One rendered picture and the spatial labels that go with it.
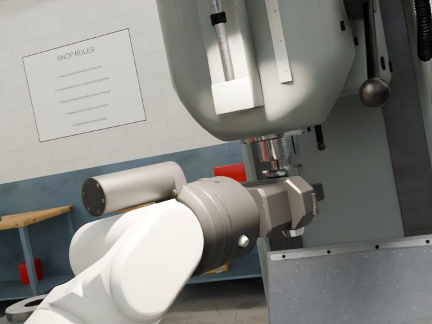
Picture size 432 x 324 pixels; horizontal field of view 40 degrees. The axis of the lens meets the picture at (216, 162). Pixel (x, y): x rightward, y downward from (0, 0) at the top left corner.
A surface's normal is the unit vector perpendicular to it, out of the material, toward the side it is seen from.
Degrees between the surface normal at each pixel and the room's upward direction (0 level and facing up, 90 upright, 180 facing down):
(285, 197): 90
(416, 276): 63
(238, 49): 90
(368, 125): 90
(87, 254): 78
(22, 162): 90
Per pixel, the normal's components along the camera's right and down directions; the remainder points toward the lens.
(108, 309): 0.10, 0.16
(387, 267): -0.39, -0.34
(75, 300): -0.17, -0.04
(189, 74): -0.60, 0.15
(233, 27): -0.35, 0.11
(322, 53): 0.52, 0.20
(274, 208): 0.73, -0.11
